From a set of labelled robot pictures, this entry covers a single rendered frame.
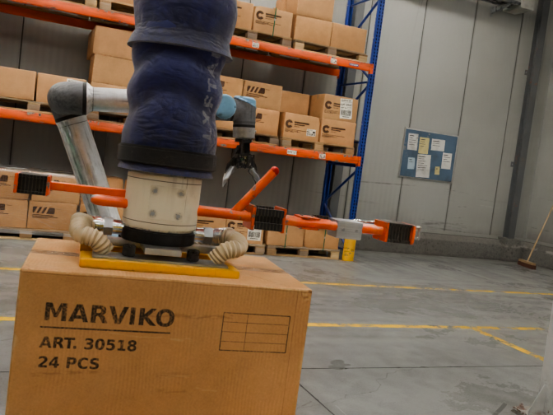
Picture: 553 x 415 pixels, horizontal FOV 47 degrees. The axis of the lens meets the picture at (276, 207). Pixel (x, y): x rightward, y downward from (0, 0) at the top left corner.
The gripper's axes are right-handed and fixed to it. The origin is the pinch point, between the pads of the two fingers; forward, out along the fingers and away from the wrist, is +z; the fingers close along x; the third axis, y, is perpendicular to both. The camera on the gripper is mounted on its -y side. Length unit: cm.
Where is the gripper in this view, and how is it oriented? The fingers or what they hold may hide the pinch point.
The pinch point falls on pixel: (240, 188)
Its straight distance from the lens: 264.3
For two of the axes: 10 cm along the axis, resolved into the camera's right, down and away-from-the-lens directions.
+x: 9.6, 0.2, 3.0
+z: -0.4, 10.0, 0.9
